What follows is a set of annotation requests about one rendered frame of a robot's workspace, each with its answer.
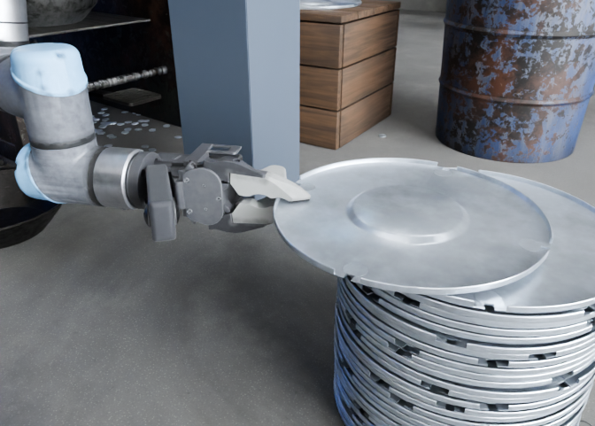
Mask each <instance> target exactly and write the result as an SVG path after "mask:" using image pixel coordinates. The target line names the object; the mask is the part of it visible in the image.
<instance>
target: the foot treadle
mask: <svg viewBox="0 0 595 426"><path fill-rule="evenodd" d="M89 96H93V97H101V98H103V99H105V100H109V101H112V102H115V103H118V104H121V105H126V106H135V105H140V104H144V103H147V102H150V101H154V100H157V99H160V98H161V95H160V94H158V93H154V92H150V91H147V90H143V89H137V88H131V89H123V90H120V91H116V92H111V91H105V90H100V89H98V90H93V91H90V92H89Z"/></svg>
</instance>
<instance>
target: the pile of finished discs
mask: <svg viewBox="0 0 595 426"><path fill-rule="evenodd" d="M359 5H361V0H300V10H330V9H343V8H351V7H355V6H359Z"/></svg>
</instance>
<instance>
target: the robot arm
mask: <svg viewBox="0 0 595 426"><path fill-rule="evenodd" d="M87 85H88V79H87V75H86V74H85V73H84V70H83V66H82V62H81V55H80V52H79V51H78V50H77V49H76V48H75V47H73V46H72V45H70V44H66V43H34V44H30V43H29V34H28V23H27V1H26V0H0V111H3V112H7V113H9V114H12V115H15V116H17V117H20V118H22V119H24V121H25V124H26V128H27V134H28V139H29V142H30V143H28V144H26V145H25V146H24V147H23V148H22V149H21V150H20V151H19V154H18V156H17V158H16V161H15V163H16V164H17V170H15V171H14V173H15V178H16V182H17V184H18V185H19V188H20V189H21V190H22V191H23V192H24V193H25V194H26V195H28V196H29V197H31V198H37V199H42V200H49V201H50V202H53V203H57V204H66V203H69V204H79V205H96V206H106V207H115V208H121V209H122V210H127V209H133V210H135V209H144V212H143V217H144V220H145V222H146V224H147V225H148V227H149V228H151V235H152V240H153V241H154V242H161V241H168V240H174V239H175V238H176V228H175V225H177V223H178V221H179V219H180V210H179V209H182V215H183V217H188V218H189V219H190V220H191V221H192V222H193V223H194V224H196V222H199V223H202V224H205V225H208V227H209V229H218V230H221V231H224V232H228V233H243V232H246V231H250V230H254V229H257V228H264V227H265V226H266V225H269V224H273V223H274V213H273V210H274V202H275V199H276V198H283V199H286V200H287V201H289V202H290V203H293V202H301V201H308V200H310V198H311V195H310V194H309V193H307V192H306V191H305V190H304V189H302V188H301V187H300V186H298V185H297V184H295V183H294V182H292V181H290V180H287V177H286V169H285V168H284V167H281V166H276V165H272V166H269V167H265V168H263V169H260V170H258V169H255V168H253V167H251V166H250V165H248V164H247V163H245V162H244V161H243V156H242V155H241V154H237V153H238V152H239V151H240V150H241V149H242V146H235V145H224V144H212V143H202V144H201V145H200V146H198V147H197V148H196V149H195V150H194V151H193V152H192V153H191V154H190V155H189V154H178V153H167V152H161V153H159V154H157V153H156V152H149V151H143V150H140V149H131V148H120V147H106V146H98V145H97V138H96V132H95V127H94V122H93V117H92V111H91V107H90V101H89V93H88V88H87ZM212 147H216V148H228V149H229V150H228V151H217V150H210V149H211V148H212ZM255 194H261V195H265V196H266V197H265V198H262V199H259V200H256V199H254V198H243V196H246V197H250V196H252V195H255ZM173 198H174V200H175V202H174V201H173Z"/></svg>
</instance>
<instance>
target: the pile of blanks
mask: <svg viewBox="0 0 595 426"><path fill-rule="evenodd" d="M352 278H353V276H350V275H347V276H346V277H345V278H340V277H337V292H336V307H335V336H334V354H335V363H334V365H335V370H334V372H335V374H334V395H335V400H336V406H337V409H338V412H339V414H340V416H341V418H342V420H343V422H344V425H345V426H579V422H580V419H581V415H582V412H583V410H584V408H585V406H586V403H587V400H588V398H589V395H590V392H591V387H592V385H593V380H594V379H595V304H592V305H589V306H584V307H581V308H577V309H573V310H567V311H562V312H554V313H542V314H517V313H504V312H495V311H494V308H493V306H487V305H484V310H483V309H477V308H472V307H467V306H460V305H456V304H453V303H449V302H445V301H443V300H440V299H436V298H432V297H429V296H426V295H424V294H413V293H404V292H397V291H391V290H382V289H377V288H374V287H369V286H366V285H362V284H359V283H354V282H351V279H352Z"/></svg>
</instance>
